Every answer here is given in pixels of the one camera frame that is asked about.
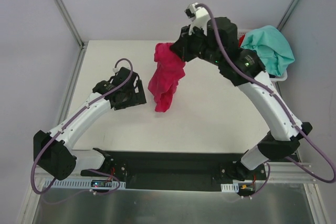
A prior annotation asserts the left white cable duct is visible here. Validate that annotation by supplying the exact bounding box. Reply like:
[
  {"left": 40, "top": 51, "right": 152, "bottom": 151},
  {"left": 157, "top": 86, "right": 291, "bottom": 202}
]
[{"left": 51, "top": 179, "right": 126, "bottom": 190}]

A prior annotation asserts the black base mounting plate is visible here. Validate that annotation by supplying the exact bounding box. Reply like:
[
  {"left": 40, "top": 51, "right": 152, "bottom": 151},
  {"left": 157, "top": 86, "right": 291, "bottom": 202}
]
[{"left": 80, "top": 151, "right": 267, "bottom": 190}]

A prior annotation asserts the white plastic laundry basket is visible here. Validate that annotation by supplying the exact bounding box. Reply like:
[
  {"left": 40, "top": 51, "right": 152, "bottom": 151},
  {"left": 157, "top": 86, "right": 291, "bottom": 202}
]
[{"left": 237, "top": 29, "right": 288, "bottom": 82}]

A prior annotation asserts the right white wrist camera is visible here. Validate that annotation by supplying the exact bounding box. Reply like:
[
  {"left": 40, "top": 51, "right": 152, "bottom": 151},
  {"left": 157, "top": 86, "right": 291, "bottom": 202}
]
[{"left": 185, "top": 3, "right": 210, "bottom": 35}]

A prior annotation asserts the red t shirt in basket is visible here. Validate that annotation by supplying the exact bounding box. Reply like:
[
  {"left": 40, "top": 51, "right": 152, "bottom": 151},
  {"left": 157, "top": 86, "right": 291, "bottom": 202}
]
[{"left": 238, "top": 34, "right": 246, "bottom": 48}]

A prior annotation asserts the teal t shirt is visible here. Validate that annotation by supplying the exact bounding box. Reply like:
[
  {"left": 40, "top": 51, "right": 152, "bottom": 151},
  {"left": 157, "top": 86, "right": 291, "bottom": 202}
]
[{"left": 243, "top": 25, "right": 295, "bottom": 76}]

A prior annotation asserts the right white cable duct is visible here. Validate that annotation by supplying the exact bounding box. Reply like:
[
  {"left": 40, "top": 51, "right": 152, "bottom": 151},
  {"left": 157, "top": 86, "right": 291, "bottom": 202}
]
[{"left": 220, "top": 183, "right": 239, "bottom": 193}]

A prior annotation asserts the magenta t shirt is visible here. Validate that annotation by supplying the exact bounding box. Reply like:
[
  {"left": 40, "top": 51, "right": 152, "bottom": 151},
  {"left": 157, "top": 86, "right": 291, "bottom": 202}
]
[{"left": 148, "top": 42, "right": 185, "bottom": 113}]

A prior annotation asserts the aluminium frame rail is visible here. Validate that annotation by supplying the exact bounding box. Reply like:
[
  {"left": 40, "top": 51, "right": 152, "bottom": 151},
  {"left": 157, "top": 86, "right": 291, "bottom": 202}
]
[{"left": 34, "top": 162, "right": 317, "bottom": 184}]

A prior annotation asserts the white cable duct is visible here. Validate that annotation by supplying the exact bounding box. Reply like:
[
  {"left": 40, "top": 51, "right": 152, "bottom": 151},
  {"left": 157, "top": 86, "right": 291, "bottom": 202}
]
[
  {"left": 220, "top": 183, "right": 239, "bottom": 193},
  {"left": 51, "top": 179, "right": 126, "bottom": 190}
]

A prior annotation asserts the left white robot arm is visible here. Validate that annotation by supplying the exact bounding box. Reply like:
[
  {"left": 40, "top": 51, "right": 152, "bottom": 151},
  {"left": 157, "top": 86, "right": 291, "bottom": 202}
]
[{"left": 33, "top": 67, "right": 146, "bottom": 180}]

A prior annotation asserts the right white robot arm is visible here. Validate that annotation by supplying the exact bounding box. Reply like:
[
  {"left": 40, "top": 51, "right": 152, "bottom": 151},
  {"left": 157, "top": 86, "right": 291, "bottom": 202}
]
[{"left": 170, "top": 17, "right": 312, "bottom": 181}]

